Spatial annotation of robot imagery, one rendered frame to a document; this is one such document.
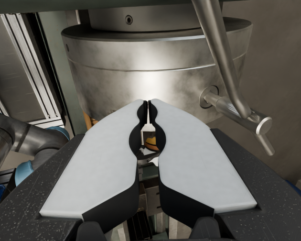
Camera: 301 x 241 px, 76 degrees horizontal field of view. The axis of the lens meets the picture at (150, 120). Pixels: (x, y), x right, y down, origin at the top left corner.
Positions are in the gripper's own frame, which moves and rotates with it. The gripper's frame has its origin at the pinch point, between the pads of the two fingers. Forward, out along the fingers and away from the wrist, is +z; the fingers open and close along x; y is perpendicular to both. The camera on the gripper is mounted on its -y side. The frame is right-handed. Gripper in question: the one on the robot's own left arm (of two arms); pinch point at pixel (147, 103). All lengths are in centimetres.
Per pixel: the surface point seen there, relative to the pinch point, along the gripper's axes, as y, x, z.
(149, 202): 64, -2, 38
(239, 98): 2.6, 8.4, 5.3
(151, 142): 21.9, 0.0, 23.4
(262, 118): 5.0, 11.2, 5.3
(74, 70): 2.9, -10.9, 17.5
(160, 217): 96, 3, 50
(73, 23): -1.0, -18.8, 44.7
